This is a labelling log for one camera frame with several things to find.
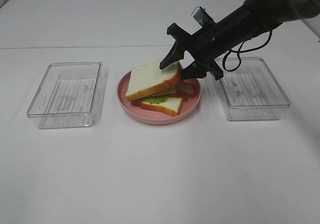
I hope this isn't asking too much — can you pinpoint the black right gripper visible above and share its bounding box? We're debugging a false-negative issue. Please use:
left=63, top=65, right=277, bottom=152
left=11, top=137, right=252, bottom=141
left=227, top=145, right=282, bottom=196
left=159, top=6, right=255, bottom=81

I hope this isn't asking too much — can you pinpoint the bacon strip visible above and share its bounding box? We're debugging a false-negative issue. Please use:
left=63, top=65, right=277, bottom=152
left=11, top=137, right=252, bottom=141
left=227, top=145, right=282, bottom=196
left=175, top=81, right=197, bottom=99

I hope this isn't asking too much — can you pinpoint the yellow cheese slice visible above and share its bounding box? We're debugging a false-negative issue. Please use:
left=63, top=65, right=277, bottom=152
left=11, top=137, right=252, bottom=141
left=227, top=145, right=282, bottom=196
left=148, top=86, right=176, bottom=97

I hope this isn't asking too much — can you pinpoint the bread slice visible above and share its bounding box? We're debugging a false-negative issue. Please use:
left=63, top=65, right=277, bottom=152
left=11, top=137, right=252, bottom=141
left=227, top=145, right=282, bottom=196
left=131, top=96, right=184, bottom=117
left=125, top=59, right=182, bottom=101

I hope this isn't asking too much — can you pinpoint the green lettuce leaf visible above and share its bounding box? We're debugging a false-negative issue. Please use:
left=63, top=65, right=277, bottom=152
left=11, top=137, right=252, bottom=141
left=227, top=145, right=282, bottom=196
left=140, top=96, right=169, bottom=104

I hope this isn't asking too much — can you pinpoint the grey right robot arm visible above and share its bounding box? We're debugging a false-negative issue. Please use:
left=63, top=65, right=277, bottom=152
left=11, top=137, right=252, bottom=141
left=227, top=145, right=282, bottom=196
left=159, top=0, right=320, bottom=80

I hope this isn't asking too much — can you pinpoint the pink round plate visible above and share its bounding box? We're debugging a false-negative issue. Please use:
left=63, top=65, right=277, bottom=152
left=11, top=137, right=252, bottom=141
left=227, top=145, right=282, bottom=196
left=117, top=71, right=201, bottom=125

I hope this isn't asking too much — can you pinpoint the right clear plastic tray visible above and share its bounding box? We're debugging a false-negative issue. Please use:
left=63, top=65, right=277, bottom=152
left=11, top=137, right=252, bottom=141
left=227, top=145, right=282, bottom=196
left=211, top=57, right=291, bottom=121

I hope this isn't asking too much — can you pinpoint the clear plastic tray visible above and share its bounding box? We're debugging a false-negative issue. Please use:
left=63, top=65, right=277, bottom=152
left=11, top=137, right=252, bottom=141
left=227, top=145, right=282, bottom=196
left=26, top=61, right=103, bottom=129
left=211, top=57, right=291, bottom=121

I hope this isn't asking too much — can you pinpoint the left clear plastic tray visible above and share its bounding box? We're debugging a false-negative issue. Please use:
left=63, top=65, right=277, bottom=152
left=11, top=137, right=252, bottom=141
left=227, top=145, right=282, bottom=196
left=26, top=61, right=103, bottom=129

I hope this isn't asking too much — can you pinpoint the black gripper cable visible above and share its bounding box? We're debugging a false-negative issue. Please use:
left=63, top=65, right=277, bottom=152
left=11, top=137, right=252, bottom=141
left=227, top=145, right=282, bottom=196
left=222, top=30, right=273, bottom=72

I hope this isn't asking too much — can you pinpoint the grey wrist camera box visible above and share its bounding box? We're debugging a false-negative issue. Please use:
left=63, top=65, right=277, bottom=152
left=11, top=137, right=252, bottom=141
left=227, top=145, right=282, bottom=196
left=191, top=6, right=216, bottom=28

